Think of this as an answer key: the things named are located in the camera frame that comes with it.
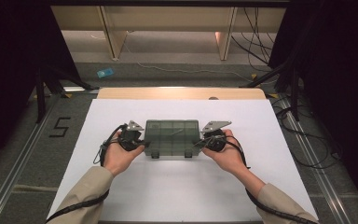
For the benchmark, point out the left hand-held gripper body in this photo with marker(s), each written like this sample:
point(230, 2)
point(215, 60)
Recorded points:
point(131, 137)

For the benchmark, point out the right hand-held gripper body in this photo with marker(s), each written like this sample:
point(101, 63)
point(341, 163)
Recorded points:
point(214, 140)

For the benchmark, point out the smoky clear plastic compartment box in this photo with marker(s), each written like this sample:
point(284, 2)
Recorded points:
point(172, 138)

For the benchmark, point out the person's right hand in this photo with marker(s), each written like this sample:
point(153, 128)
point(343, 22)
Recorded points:
point(227, 158)

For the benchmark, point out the person's left hand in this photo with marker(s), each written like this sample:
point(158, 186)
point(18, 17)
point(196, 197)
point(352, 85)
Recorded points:
point(119, 158)

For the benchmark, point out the dark round table grommet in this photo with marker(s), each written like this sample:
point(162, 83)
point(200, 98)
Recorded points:
point(213, 98)

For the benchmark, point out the white table sheet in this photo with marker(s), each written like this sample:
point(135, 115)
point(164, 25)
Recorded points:
point(174, 186)

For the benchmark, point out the blue card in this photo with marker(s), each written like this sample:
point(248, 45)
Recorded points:
point(105, 72)

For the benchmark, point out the black metal stand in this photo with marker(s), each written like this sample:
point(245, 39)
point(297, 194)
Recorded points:
point(40, 99)
point(293, 93)

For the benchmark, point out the beige wooden desk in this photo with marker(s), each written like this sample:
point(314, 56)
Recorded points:
point(167, 18)

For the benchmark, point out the black curtain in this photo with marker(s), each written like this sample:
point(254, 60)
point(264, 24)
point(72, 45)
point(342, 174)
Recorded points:
point(9, 62)
point(345, 77)

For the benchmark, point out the metal floor rail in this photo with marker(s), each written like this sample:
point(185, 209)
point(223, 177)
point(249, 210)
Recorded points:
point(317, 174)
point(15, 174)

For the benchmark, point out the black overhead frame bar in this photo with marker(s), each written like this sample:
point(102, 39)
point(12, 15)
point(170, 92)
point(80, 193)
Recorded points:
point(167, 2)

